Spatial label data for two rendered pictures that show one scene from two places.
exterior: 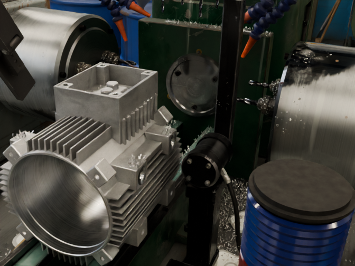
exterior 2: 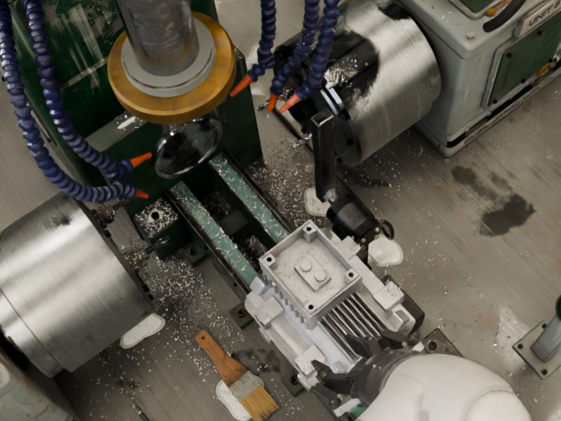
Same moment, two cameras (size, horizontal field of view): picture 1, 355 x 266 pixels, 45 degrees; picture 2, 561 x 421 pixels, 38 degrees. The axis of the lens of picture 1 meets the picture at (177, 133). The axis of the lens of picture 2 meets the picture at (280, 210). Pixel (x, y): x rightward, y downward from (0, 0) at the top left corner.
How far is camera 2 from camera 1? 1.07 m
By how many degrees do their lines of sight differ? 50
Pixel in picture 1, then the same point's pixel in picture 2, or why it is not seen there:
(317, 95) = (379, 104)
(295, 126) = (376, 136)
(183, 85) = (174, 157)
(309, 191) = not seen: outside the picture
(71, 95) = (325, 307)
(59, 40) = (122, 271)
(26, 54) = (98, 315)
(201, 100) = (198, 151)
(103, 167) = (401, 316)
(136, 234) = not seen: hidden behind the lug
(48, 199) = not seen: hidden behind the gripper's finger
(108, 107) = (354, 286)
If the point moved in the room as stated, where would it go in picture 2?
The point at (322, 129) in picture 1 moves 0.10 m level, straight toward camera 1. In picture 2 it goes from (394, 121) to (436, 160)
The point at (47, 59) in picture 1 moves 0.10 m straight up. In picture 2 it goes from (128, 296) to (112, 272)
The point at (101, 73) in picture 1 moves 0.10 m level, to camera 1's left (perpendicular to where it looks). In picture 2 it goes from (274, 265) to (240, 322)
